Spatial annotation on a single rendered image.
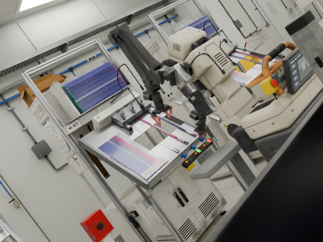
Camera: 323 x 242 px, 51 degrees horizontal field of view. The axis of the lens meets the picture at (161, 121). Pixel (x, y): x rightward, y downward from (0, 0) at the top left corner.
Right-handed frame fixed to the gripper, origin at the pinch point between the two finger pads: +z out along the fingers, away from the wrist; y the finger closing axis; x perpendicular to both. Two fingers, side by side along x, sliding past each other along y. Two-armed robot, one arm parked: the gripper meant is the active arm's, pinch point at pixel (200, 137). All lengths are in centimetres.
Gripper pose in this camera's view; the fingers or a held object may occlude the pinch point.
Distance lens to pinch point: 256.8
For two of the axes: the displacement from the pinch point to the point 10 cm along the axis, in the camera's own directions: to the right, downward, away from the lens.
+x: 7.7, 4.1, -5.0
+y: -6.4, 4.9, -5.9
